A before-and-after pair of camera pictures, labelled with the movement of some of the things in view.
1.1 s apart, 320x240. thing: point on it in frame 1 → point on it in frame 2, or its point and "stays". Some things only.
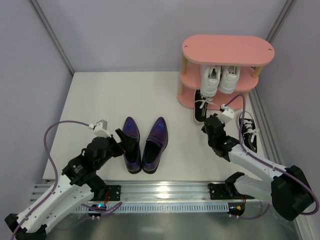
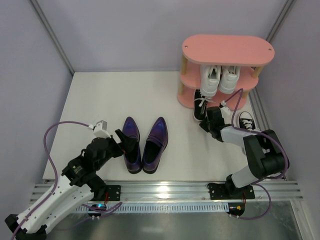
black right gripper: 211,123 → 208,122
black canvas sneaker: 201,104 stays
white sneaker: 230,75 stays
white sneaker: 210,76 stays
